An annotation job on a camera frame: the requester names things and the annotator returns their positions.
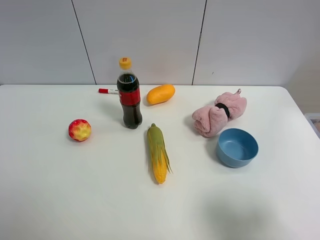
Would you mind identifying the pink towel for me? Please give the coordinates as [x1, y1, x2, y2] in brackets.
[192, 89, 247, 138]

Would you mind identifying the yellow mango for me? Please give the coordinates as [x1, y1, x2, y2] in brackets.
[146, 84, 176, 105]

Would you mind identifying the corn cob with husk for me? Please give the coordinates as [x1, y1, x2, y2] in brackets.
[146, 123, 172, 184]

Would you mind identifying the cola bottle yellow cap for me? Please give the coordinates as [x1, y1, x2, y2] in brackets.
[116, 57, 143, 130]

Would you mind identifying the red white marker pen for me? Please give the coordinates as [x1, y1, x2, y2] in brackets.
[98, 88, 119, 95]

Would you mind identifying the red yellow apple toy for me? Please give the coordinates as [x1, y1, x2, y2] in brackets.
[68, 119, 92, 142]

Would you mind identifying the blue plastic bowl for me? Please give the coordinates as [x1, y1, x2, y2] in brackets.
[216, 128, 259, 168]

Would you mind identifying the translucent storage box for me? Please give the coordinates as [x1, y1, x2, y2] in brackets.
[304, 113, 320, 138]

